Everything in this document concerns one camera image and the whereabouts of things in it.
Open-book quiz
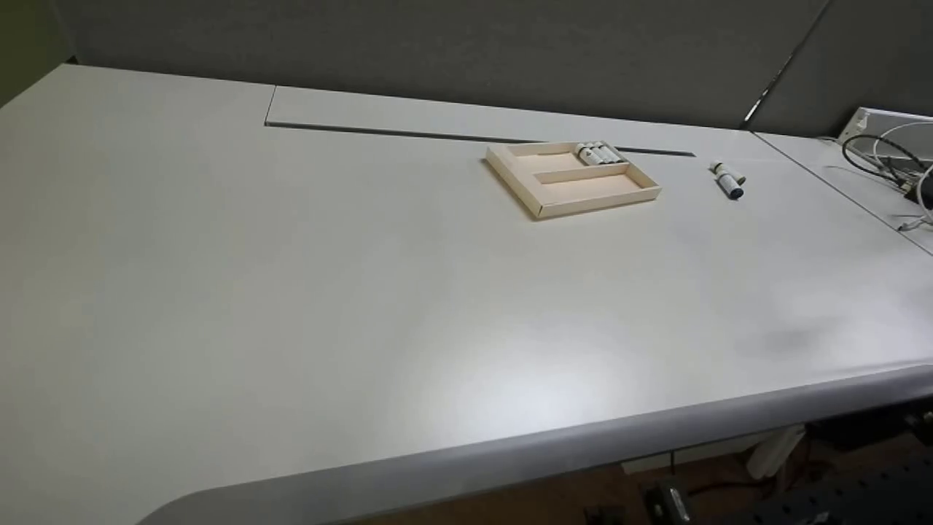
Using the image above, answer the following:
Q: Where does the white table leg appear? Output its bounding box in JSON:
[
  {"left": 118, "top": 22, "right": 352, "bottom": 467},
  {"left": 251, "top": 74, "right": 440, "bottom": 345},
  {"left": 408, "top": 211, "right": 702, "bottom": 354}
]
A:
[{"left": 745, "top": 426, "right": 805, "bottom": 480}]

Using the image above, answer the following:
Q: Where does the wooden compartment tray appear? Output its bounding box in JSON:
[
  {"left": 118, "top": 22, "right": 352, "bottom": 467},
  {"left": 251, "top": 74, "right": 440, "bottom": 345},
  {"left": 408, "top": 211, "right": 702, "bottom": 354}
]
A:
[{"left": 485, "top": 141, "right": 663, "bottom": 220}]

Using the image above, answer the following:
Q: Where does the black perforated board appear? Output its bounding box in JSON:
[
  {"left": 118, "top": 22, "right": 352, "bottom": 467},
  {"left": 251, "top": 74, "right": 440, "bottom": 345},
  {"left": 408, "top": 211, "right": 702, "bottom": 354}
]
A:
[{"left": 718, "top": 458, "right": 933, "bottom": 525}]

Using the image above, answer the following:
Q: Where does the black box with label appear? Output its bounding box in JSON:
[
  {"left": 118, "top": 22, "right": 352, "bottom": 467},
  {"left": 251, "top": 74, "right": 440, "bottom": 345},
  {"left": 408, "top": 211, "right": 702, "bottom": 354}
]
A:
[{"left": 640, "top": 478, "right": 692, "bottom": 525}]

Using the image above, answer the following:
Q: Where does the white cable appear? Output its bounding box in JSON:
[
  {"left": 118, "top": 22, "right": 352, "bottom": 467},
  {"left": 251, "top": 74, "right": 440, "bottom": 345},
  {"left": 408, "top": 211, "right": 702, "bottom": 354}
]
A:
[{"left": 871, "top": 120, "right": 933, "bottom": 233}]

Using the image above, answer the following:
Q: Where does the white power strip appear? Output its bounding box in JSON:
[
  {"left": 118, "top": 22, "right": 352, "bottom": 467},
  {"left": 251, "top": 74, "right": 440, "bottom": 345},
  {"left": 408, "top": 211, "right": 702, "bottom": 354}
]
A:
[{"left": 838, "top": 107, "right": 933, "bottom": 163}]

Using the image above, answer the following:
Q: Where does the black cable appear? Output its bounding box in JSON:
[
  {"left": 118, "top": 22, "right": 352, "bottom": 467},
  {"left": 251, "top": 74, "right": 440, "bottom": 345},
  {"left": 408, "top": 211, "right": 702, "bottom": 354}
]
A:
[{"left": 842, "top": 134, "right": 933, "bottom": 196}]

